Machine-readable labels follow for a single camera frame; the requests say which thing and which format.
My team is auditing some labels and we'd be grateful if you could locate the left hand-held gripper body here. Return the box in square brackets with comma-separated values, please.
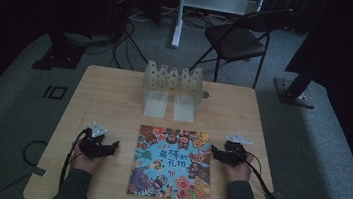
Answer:
[76, 119, 117, 163]

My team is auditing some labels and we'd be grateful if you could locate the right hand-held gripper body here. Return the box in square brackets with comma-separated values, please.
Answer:
[218, 132, 255, 170]

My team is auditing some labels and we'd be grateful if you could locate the illustrated children's picture book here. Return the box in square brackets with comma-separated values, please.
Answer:
[125, 123, 220, 199]

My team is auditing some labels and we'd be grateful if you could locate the expandable metal bookend rack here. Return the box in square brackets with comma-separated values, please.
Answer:
[137, 59, 206, 124]

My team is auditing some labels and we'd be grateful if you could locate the person's left hand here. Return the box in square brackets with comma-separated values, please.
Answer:
[69, 141, 108, 176]

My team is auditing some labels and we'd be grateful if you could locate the person's right hand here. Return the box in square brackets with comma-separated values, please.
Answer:
[222, 151, 257, 187]

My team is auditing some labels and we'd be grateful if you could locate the black slanted stand with base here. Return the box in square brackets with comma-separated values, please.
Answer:
[270, 40, 334, 112]

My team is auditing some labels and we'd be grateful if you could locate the black stand base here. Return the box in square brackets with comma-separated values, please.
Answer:
[31, 27, 88, 76]

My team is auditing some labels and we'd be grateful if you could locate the black folding chair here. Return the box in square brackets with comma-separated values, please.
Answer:
[188, 0, 295, 93]

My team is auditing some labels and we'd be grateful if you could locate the right hand-held gripper cable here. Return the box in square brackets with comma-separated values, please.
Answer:
[239, 150, 297, 199]

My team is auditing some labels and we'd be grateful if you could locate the black floor cable loop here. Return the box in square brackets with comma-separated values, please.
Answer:
[20, 138, 49, 170]

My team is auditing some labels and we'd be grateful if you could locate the bundle of black floor cables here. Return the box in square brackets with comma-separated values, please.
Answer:
[109, 1, 158, 74]

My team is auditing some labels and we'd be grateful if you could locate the white metal stand frame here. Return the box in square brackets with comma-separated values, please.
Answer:
[169, 0, 268, 59]

